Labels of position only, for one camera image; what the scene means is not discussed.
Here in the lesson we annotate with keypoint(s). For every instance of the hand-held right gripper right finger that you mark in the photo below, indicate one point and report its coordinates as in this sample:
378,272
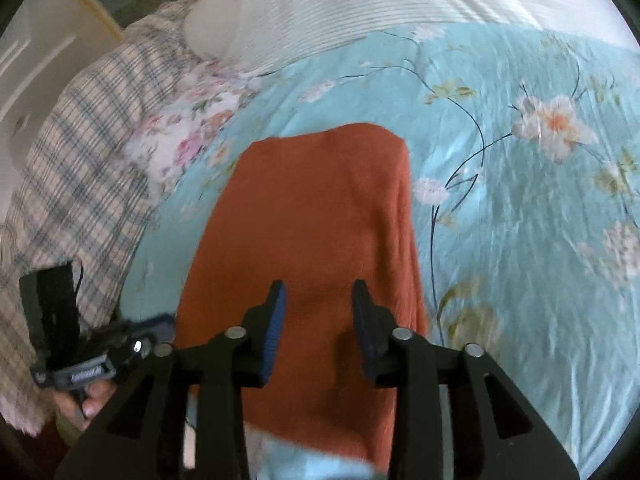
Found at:
364,332

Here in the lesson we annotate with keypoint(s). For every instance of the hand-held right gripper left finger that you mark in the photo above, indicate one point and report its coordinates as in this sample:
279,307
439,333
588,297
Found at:
272,330

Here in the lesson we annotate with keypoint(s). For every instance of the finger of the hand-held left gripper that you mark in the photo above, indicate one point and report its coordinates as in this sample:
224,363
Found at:
155,321

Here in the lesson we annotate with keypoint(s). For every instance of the orange knit sweater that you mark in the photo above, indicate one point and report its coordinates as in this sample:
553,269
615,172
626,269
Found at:
310,210

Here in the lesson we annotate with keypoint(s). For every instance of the person's left hand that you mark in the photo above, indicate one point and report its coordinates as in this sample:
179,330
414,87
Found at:
92,407

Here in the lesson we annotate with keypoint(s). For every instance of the plaid bedsheet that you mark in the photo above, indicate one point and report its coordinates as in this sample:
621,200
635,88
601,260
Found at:
75,160

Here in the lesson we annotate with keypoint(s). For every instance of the light blue floral blanket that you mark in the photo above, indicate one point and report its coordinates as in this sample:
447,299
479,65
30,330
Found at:
500,260

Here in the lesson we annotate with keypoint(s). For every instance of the pink floral pillowcase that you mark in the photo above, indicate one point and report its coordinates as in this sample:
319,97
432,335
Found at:
175,145

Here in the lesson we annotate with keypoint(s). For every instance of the white panelled door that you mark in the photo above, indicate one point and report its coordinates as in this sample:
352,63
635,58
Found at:
30,60

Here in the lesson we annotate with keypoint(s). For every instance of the white striped pillow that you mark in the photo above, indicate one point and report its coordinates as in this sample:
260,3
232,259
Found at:
350,5

